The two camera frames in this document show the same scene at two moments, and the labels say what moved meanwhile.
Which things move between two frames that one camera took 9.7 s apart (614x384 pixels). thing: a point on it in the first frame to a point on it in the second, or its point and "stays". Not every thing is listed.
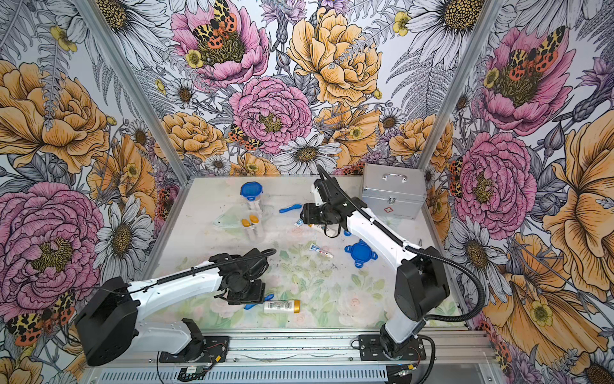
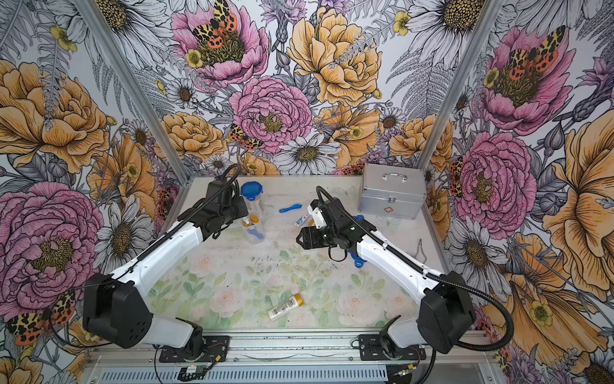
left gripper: [255, 296] to [241, 211]
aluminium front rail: [302, 357] stays
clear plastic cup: [253, 224] stays
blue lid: [251, 190] stays
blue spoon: [248, 306] to [253, 232]
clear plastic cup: [255, 208] stays
